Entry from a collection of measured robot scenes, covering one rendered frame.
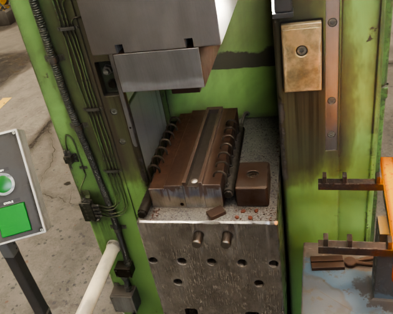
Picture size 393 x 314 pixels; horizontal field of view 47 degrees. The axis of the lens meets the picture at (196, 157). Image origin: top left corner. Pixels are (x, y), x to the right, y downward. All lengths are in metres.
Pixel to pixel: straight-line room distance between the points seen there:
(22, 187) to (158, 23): 0.56
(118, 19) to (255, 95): 0.69
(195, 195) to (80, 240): 1.57
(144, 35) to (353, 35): 0.48
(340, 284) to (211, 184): 0.41
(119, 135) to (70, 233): 1.51
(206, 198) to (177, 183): 0.09
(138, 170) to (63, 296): 1.19
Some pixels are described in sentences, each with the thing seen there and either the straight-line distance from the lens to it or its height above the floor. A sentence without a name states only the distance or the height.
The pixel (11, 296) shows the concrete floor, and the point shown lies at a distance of 2.59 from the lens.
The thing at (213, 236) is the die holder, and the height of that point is 0.86.
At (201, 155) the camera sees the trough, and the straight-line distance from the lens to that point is 1.32.
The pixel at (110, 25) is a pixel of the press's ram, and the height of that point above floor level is 1.43.
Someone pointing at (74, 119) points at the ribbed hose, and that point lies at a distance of 1.34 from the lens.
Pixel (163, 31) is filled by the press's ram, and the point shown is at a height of 1.41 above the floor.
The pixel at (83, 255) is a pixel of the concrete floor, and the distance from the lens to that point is 2.61.
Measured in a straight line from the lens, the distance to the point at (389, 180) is 1.11.
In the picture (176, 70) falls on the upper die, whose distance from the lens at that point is 1.03.
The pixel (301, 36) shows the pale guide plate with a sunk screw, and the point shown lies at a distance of 1.10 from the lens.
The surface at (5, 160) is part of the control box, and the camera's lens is 1.26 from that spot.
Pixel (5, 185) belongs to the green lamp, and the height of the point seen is 1.09.
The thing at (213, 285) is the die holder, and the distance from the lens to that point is 1.37.
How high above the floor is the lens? 1.70
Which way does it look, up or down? 33 degrees down
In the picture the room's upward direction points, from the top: 10 degrees counter-clockwise
